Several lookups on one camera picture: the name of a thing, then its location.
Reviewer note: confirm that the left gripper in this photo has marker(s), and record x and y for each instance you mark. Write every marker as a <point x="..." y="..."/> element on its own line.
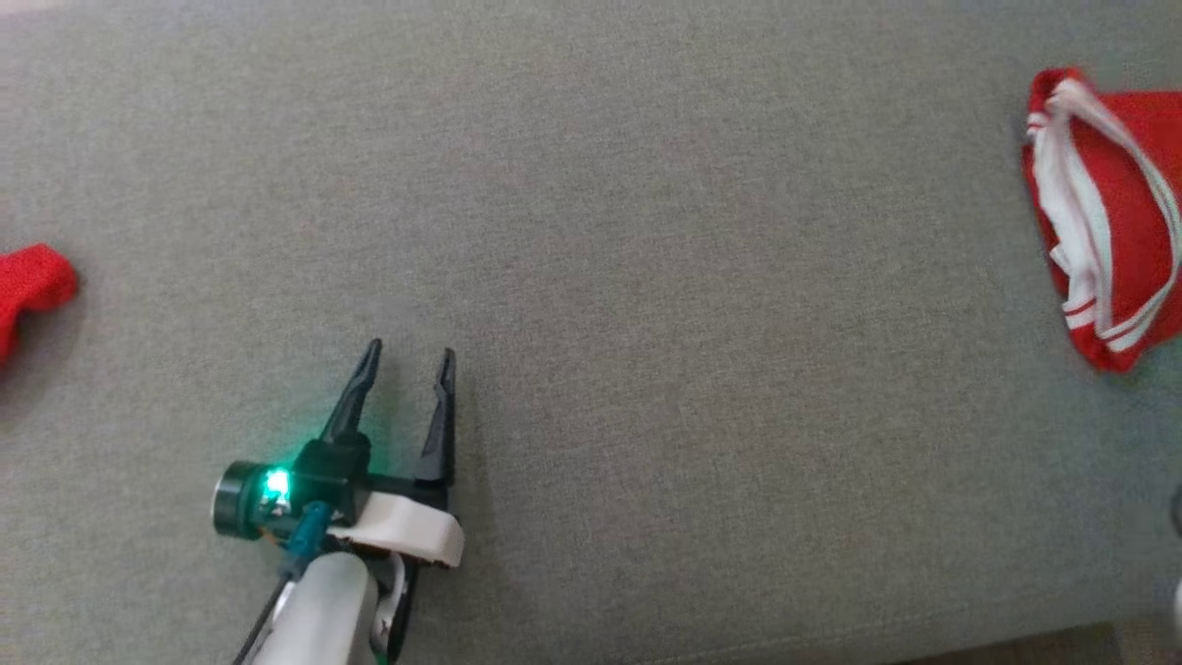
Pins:
<point x="406" y="526"/>

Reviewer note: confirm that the red and white shorts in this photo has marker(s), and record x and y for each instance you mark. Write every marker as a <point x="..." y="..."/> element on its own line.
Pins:
<point x="1127" y="212"/>

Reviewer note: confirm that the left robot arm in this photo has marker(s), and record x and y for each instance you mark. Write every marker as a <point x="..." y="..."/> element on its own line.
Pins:
<point x="323" y="610"/>

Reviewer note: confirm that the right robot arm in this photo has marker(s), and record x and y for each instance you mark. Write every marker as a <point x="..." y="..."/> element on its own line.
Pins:
<point x="1178" y="605"/>

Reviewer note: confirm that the grey fabric sofa seat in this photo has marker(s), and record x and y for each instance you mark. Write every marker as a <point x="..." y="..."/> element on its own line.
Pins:
<point x="646" y="323"/>

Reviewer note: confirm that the red shirt with print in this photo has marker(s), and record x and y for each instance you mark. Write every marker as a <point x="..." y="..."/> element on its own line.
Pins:
<point x="32" y="282"/>

